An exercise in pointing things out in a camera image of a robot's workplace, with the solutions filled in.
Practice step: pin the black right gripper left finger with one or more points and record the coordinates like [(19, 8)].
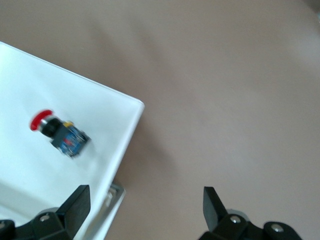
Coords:
[(75, 210)]

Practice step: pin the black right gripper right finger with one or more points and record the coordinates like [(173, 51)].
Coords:
[(212, 207)]

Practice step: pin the red mushroom push button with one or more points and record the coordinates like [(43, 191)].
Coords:
[(60, 135)]

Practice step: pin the white drawer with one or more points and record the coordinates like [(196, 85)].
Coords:
[(75, 100)]

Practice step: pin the white drawer cabinet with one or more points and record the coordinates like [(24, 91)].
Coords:
[(117, 197)]

